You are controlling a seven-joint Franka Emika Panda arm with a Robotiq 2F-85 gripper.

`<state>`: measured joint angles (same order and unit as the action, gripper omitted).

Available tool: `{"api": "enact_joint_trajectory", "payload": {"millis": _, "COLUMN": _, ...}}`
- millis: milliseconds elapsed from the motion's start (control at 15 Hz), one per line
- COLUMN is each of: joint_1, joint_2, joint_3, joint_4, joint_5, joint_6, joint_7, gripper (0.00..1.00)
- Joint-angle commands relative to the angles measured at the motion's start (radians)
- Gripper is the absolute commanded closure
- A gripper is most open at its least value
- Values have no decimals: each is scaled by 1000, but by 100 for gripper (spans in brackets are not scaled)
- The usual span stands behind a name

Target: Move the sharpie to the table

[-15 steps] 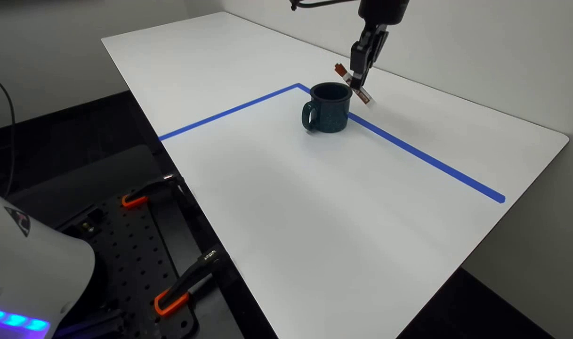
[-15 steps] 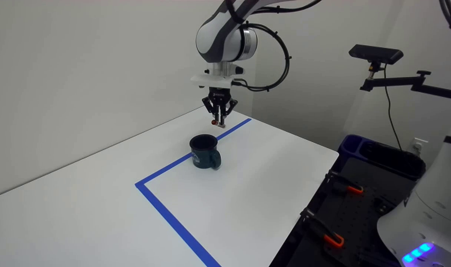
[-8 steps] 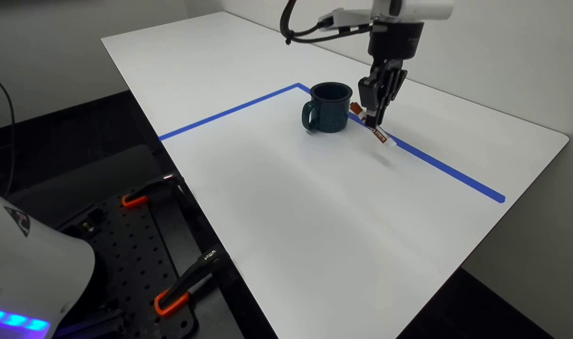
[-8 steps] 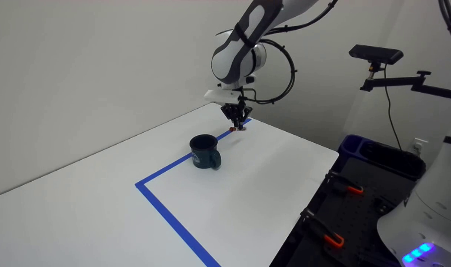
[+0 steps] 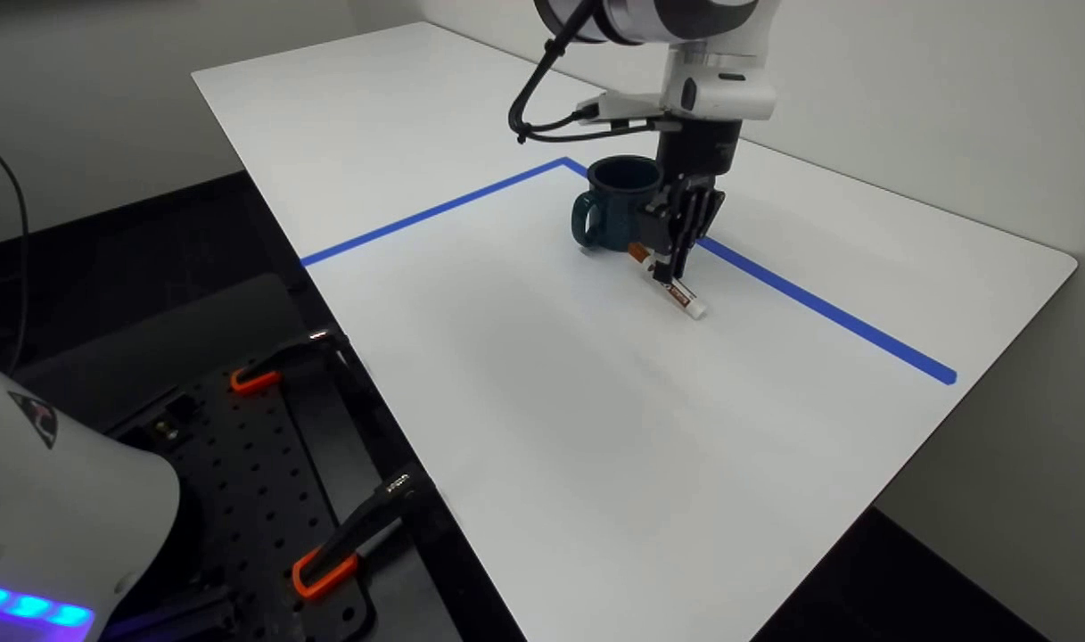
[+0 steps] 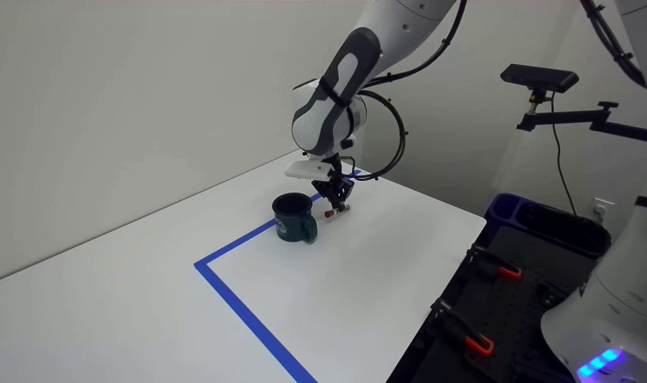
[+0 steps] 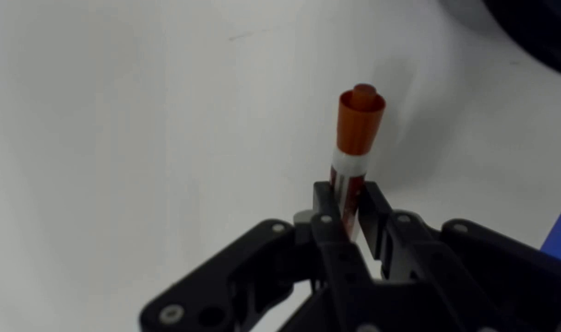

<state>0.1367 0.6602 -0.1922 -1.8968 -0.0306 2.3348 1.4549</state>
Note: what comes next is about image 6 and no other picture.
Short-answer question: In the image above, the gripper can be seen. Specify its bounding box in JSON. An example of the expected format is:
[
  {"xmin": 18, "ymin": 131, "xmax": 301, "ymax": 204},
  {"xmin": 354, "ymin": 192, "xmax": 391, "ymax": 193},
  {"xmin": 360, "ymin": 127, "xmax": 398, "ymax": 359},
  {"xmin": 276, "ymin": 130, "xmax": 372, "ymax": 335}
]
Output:
[{"xmin": 311, "ymin": 179, "xmax": 355, "ymax": 212}]

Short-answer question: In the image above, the dark green mug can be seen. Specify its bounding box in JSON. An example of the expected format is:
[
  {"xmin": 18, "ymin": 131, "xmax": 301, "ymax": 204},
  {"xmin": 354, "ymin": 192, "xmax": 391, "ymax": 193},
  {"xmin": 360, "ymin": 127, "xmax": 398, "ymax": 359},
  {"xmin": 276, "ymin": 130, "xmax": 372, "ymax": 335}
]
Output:
[{"xmin": 272, "ymin": 192, "xmax": 319, "ymax": 244}]

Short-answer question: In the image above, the blue tape strip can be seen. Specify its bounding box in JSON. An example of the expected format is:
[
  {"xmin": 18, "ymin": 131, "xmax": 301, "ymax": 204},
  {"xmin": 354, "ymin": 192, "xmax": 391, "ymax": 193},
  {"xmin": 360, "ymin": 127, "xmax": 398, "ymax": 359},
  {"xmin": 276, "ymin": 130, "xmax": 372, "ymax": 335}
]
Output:
[
  {"xmin": 194, "ymin": 169, "xmax": 363, "ymax": 268},
  {"xmin": 194, "ymin": 261, "xmax": 318, "ymax": 383}
]

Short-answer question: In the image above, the blue plastic bin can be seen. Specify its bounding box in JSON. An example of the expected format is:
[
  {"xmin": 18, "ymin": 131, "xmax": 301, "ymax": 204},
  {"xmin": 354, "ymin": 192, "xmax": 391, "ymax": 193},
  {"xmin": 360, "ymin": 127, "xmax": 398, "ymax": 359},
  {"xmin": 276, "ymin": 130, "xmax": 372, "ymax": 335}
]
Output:
[{"xmin": 485, "ymin": 192, "xmax": 548, "ymax": 246}]

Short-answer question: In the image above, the black plastic bin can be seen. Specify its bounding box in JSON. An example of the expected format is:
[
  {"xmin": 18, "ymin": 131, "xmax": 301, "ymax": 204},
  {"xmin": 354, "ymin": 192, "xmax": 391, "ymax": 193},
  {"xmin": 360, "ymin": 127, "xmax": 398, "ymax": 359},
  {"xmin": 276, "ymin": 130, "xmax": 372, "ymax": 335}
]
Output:
[{"xmin": 515, "ymin": 202, "xmax": 612, "ymax": 260}]

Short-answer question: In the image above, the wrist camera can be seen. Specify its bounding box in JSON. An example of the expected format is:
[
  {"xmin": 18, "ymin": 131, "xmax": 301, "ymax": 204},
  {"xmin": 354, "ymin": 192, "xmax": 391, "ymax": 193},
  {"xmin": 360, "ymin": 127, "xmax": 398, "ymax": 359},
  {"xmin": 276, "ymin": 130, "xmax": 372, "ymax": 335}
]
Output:
[{"xmin": 284, "ymin": 160, "xmax": 335, "ymax": 180}]

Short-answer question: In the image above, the black clamp with orange handle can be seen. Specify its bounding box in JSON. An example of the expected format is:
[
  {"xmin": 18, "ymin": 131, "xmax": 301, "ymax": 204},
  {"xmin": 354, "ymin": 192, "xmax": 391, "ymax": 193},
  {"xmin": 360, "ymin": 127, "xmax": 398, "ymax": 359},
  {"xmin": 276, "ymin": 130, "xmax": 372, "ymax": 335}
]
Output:
[
  {"xmin": 430, "ymin": 298, "xmax": 495, "ymax": 356},
  {"xmin": 465, "ymin": 243, "xmax": 524, "ymax": 281}
]

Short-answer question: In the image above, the black cable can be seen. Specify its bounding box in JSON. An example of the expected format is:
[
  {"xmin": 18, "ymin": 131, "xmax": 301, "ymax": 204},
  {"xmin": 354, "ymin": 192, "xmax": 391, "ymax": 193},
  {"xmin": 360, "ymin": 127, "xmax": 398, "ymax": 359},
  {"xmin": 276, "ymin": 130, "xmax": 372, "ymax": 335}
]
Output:
[{"xmin": 550, "ymin": 93, "xmax": 579, "ymax": 217}]

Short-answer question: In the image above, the camera on mount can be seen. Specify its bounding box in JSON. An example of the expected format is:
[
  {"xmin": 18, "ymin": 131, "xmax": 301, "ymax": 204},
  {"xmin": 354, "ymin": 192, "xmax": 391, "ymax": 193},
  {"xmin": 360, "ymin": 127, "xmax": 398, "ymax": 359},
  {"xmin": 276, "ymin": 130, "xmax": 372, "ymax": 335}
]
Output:
[{"xmin": 500, "ymin": 63, "xmax": 647, "ymax": 145}]

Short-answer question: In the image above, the wall socket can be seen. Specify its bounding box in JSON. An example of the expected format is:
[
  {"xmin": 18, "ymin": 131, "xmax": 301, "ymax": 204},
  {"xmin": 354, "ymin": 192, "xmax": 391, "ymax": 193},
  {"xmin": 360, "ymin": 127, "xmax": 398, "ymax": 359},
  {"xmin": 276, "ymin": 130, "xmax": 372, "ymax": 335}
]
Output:
[{"xmin": 591, "ymin": 197, "xmax": 616, "ymax": 223}]

